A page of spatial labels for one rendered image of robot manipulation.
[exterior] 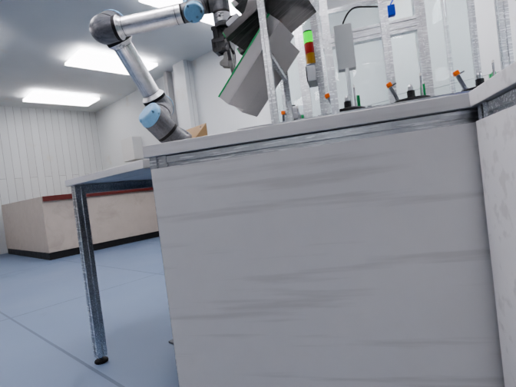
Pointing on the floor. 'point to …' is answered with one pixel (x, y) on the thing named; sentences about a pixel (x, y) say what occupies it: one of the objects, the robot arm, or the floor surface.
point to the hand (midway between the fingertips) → (233, 70)
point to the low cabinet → (59, 223)
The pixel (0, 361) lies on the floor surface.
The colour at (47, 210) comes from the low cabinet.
